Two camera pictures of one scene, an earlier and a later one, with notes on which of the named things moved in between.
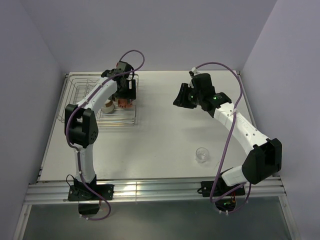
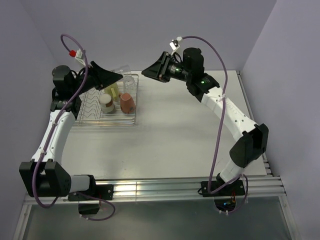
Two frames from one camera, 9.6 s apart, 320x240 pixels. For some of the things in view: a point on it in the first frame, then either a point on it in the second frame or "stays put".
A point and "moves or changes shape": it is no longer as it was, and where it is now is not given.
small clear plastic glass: (202, 154) moves or changes shape
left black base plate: (81, 192) stays put
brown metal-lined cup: (108, 107) stays put
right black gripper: (181, 100) -> (158, 70)
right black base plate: (220, 188) stays put
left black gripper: (130, 93) -> (101, 77)
